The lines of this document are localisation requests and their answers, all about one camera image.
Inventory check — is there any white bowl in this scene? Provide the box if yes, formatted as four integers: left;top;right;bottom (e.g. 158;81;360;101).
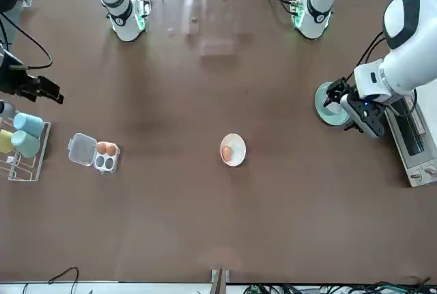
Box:
220;132;247;168

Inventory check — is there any grey bowl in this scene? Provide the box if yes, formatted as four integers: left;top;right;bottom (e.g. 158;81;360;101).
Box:
323;98;349;119

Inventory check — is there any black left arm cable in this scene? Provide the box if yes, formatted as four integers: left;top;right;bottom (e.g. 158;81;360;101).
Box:
262;0;419;117

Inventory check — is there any pale green plate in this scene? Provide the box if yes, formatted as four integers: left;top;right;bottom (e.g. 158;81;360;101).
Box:
314;81;353;127

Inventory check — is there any light blue cup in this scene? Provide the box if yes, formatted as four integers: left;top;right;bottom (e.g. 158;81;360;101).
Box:
13;113;45;138

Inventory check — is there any clear plastic egg carton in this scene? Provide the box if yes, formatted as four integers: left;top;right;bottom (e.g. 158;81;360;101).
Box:
67;132;122;175

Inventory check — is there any clear cup rack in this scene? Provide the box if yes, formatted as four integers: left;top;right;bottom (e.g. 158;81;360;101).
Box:
0;116;52;182

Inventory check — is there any white toaster oven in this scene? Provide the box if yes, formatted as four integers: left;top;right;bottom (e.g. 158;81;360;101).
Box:
384;87;437;188

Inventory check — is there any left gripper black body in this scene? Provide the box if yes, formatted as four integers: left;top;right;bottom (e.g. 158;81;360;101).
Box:
341;91;385;138

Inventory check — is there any teal green cup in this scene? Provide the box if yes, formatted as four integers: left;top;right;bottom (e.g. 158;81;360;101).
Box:
10;130;42;159

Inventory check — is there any pale yellow cup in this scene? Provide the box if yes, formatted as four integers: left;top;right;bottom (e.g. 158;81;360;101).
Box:
0;129;16;154

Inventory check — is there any aluminium frame post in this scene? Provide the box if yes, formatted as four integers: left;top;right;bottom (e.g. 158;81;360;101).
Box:
210;267;231;294

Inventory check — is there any thin black cable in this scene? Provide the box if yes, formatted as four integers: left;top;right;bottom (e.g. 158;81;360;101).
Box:
47;266;80;284

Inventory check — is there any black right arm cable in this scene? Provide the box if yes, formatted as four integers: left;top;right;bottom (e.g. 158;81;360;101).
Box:
0;10;54;70

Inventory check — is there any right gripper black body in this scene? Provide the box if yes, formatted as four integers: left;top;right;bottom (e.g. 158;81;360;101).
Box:
0;44;38;97

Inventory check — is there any grey cup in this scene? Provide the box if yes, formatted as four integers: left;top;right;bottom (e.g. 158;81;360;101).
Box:
0;100;16;120

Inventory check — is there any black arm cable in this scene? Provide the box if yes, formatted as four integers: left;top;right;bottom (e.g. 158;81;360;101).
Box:
262;0;419;117
0;10;54;70

